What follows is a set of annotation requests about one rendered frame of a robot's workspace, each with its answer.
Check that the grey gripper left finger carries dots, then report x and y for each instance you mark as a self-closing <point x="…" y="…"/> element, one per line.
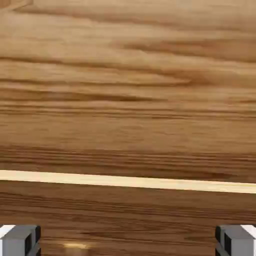
<point x="17" y="240"/>

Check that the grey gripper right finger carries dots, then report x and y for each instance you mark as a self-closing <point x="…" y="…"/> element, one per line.
<point x="239" y="240"/>

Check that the light wooden cabinet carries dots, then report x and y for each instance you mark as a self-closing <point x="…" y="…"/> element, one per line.
<point x="128" y="181"/>

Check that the wooden cabinet door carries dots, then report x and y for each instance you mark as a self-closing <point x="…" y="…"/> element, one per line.
<point x="128" y="216"/>
<point x="128" y="84"/>

